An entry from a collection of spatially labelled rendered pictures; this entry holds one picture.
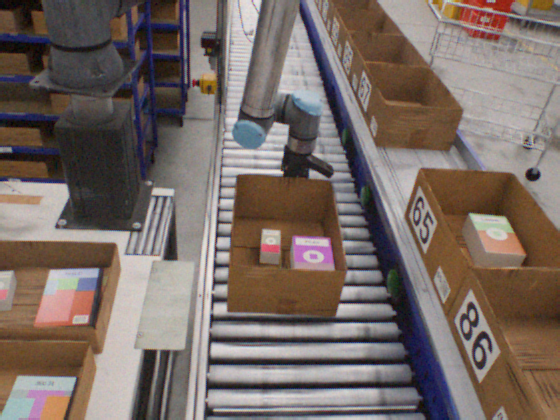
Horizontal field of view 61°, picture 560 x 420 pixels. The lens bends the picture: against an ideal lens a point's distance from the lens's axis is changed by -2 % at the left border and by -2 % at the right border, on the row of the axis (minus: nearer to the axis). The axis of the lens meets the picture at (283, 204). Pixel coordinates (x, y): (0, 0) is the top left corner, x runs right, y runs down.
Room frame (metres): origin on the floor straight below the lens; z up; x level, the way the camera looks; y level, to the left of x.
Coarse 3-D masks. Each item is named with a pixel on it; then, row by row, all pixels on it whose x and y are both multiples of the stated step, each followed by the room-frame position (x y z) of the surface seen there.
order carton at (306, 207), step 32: (256, 192) 1.21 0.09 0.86; (288, 192) 1.22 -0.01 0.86; (320, 192) 1.23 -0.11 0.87; (256, 224) 1.17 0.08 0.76; (288, 224) 1.19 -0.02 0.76; (320, 224) 1.21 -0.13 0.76; (256, 256) 1.03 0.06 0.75; (288, 256) 1.05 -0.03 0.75; (256, 288) 0.82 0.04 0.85; (288, 288) 0.83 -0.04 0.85; (320, 288) 0.84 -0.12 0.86
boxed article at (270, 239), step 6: (264, 234) 1.08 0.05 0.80; (270, 234) 1.08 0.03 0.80; (276, 234) 1.09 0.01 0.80; (264, 240) 1.05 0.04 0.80; (270, 240) 1.06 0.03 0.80; (276, 240) 1.06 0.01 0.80; (264, 246) 1.03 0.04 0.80; (270, 246) 1.03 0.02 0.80; (276, 246) 1.03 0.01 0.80; (264, 252) 1.00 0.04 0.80; (270, 252) 1.01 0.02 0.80; (276, 252) 1.01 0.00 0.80; (264, 258) 1.00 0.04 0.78; (270, 258) 1.01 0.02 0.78; (276, 258) 1.01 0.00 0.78
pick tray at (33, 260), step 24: (0, 240) 0.87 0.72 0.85; (0, 264) 0.86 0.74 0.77; (24, 264) 0.87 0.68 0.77; (48, 264) 0.88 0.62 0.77; (72, 264) 0.89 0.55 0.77; (96, 264) 0.90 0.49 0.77; (24, 288) 0.80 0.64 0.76; (0, 312) 0.71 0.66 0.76; (24, 312) 0.72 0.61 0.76; (0, 336) 0.60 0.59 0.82; (24, 336) 0.61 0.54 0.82; (48, 336) 0.62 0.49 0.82; (72, 336) 0.63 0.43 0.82; (96, 336) 0.64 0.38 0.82
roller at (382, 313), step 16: (224, 304) 0.84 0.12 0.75; (352, 304) 0.90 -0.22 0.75; (368, 304) 0.90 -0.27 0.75; (384, 304) 0.91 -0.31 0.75; (224, 320) 0.81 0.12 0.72; (240, 320) 0.82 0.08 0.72; (256, 320) 0.82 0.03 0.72; (272, 320) 0.83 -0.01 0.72; (288, 320) 0.84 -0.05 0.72; (304, 320) 0.84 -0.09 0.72; (320, 320) 0.85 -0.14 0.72; (336, 320) 0.85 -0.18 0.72; (352, 320) 0.86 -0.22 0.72; (368, 320) 0.87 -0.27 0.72; (384, 320) 0.87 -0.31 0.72
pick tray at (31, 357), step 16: (0, 352) 0.57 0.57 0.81; (16, 352) 0.58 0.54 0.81; (32, 352) 0.58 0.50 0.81; (48, 352) 0.59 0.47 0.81; (64, 352) 0.59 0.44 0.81; (80, 352) 0.60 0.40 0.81; (0, 368) 0.56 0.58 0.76; (16, 368) 0.57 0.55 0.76; (32, 368) 0.58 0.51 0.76; (48, 368) 0.58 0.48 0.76; (64, 368) 0.59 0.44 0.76; (80, 368) 0.59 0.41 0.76; (96, 368) 0.60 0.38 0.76; (0, 384) 0.53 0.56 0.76; (80, 384) 0.50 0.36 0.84; (0, 400) 0.49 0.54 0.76; (80, 400) 0.49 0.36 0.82; (80, 416) 0.47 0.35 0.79
